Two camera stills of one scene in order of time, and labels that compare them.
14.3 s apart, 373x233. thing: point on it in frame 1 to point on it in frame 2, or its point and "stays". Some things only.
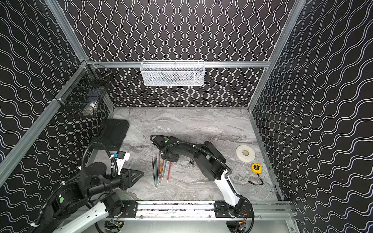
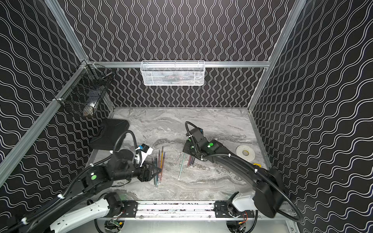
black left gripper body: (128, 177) to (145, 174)
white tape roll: (249, 158) stays
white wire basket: (172, 73) stays
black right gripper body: (169, 158) to (189, 149)
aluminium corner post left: (64, 25) stays
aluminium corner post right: (296, 10) stays
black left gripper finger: (135, 175) to (154, 170)
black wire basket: (83, 91) stays
